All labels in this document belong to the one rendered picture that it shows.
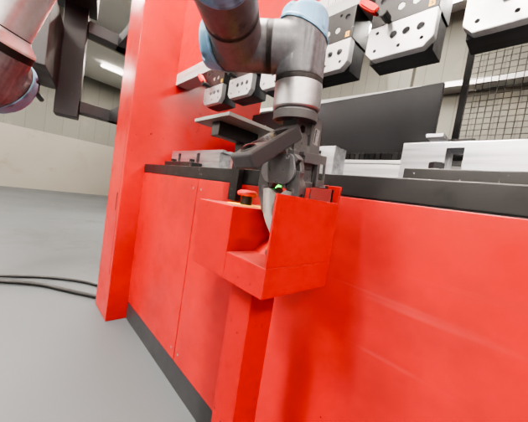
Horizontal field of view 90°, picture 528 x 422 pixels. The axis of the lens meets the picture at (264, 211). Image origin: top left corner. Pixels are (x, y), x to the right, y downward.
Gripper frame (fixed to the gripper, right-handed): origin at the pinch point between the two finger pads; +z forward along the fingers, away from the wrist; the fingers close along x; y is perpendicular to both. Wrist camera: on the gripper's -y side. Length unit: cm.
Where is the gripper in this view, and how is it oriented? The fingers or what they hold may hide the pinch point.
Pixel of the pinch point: (274, 235)
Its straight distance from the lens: 43.7
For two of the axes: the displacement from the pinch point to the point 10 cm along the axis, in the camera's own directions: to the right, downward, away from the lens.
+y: 7.3, -0.1, 6.8
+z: -0.9, 9.9, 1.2
